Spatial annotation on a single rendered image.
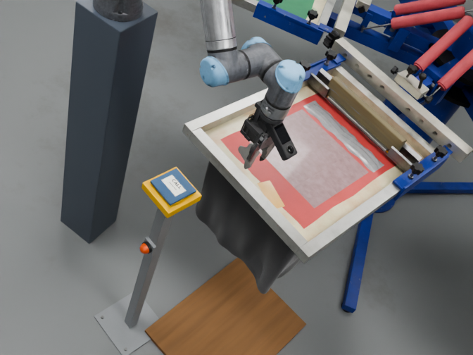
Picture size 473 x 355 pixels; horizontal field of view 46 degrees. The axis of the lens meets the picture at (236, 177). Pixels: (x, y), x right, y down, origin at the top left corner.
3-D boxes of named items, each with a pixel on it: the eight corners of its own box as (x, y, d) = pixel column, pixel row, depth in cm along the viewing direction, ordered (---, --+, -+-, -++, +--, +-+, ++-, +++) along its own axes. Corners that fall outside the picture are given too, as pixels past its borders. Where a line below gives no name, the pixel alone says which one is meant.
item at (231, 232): (263, 298, 201) (307, 234, 169) (186, 210, 216) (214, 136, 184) (269, 294, 203) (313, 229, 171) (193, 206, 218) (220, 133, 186)
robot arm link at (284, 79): (293, 53, 142) (314, 75, 138) (279, 84, 150) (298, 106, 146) (270, 59, 137) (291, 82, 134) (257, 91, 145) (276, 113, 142)
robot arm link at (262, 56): (233, 39, 141) (257, 67, 137) (267, 32, 147) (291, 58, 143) (225, 62, 147) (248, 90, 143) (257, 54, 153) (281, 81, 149)
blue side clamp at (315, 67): (286, 97, 209) (293, 83, 204) (277, 89, 211) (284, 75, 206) (335, 75, 227) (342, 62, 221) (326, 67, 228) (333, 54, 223)
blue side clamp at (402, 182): (395, 201, 191) (405, 189, 185) (384, 191, 192) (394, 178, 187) (439, 167, 208) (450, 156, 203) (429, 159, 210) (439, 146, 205)
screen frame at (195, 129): (304, 263, 162) (308, 257, 159) (181, 131, 181) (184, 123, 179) (439, 163, 208) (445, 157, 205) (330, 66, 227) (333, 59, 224)
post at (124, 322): (123, 358, 226) (165, 230, 155) (93, 316, 233) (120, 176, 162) (166, 329, 239) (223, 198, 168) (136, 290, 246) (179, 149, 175)
